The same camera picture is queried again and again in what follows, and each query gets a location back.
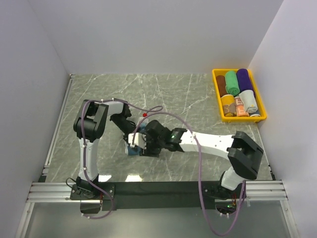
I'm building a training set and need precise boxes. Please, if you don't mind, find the yellow plastic bin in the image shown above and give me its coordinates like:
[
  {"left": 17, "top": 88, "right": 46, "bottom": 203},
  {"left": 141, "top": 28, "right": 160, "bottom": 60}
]
[{"left": 211, "top": 68, "right": 267, "bottom": 123}]

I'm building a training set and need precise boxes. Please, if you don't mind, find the purple cable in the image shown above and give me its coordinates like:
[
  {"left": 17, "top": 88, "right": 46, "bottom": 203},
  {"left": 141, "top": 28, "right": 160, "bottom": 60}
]
[
  {"left": 131, "top": 111, "right": 247, "bottom": 236},
  {"left": 80, "top": 98, "right": 164, "bottom": 220}
]

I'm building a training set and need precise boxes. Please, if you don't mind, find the brown rolled towel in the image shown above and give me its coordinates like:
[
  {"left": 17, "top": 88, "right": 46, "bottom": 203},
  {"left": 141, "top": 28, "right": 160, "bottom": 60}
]
[{"left": 216, "top": 75, "right": 227, "bottom": 97}]

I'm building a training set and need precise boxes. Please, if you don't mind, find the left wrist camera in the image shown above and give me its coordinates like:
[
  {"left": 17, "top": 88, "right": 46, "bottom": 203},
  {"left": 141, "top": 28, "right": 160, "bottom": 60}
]
[{"left": 138, "top": 113, "right": 149, "bottom": 128}]

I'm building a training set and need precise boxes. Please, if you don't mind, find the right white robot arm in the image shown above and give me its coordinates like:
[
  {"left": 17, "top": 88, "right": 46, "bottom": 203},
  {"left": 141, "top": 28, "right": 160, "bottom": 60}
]
[{"left": 129, "top": 120, "right": 264, "bottom": 200}]

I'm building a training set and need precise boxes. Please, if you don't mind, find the blue towel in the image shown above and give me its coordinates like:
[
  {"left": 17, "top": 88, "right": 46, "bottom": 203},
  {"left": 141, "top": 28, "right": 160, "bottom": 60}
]
[{"left": 125, "top": 127, "right": 145, "bottom": 156}]

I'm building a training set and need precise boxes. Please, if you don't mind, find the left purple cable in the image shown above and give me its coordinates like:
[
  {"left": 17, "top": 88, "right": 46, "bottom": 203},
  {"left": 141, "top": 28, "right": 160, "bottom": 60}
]
[{"left": 80, "top": 98, "right": 164, "bottom": 220}]

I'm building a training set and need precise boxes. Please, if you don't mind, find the white towel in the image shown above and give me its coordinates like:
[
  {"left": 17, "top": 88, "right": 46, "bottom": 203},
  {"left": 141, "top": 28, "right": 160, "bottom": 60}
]
[{"left": 239, "top": 90, "right": 258, "bottom": 114}]

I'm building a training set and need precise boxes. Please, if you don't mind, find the orange lettered rolled towel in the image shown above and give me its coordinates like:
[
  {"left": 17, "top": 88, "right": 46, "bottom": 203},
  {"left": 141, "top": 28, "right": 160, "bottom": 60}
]
[{"left": 234, "top": 96, "right": 250, "bottom": 117}]

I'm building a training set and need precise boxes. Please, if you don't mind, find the aluminium rail frame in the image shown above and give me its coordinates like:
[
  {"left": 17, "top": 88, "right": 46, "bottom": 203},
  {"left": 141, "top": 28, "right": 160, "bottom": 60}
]
[{"left": 18, "top": 73, "right": 299, "bottom": 238}]

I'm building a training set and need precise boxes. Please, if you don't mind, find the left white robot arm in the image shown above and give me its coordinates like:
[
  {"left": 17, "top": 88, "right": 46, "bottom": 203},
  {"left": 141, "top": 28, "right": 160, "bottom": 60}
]
[{"left": 73, "top": 99, "right": 136, "bottom": 199}]

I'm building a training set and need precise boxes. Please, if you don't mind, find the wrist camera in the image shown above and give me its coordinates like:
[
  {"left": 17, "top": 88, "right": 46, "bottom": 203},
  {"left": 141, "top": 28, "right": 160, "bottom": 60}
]
[
  {"left": 128, "top": 132, "right": 147, "bottom": 149},
  {"left": 138, "top": 113, "right": 149, "bottom": 128}
]

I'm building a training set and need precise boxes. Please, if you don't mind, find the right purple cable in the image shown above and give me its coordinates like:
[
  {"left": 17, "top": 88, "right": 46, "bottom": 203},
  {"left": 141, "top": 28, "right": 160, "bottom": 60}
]
[{"left": 131, "top": 111, "right": 247, "bottom": 236}]

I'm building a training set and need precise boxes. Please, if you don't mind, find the green rolled towel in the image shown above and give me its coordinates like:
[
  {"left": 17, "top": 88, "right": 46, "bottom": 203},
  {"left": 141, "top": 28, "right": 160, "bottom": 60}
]
[{"left": 225, "top": 70, "right": 240, "bottom": 96}]

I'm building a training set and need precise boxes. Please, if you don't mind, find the purple rolled towel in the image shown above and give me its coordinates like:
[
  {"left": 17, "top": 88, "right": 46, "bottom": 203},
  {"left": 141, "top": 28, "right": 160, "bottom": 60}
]
[{"left": 236, "top": 68, "right": 254, "bottom": 92}]

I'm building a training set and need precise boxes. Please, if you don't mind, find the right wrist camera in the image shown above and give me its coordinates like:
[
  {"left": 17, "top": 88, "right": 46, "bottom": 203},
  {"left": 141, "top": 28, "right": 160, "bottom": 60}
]
[{"left": 128, "top": 132, "right": 147, "bottom": 149}]

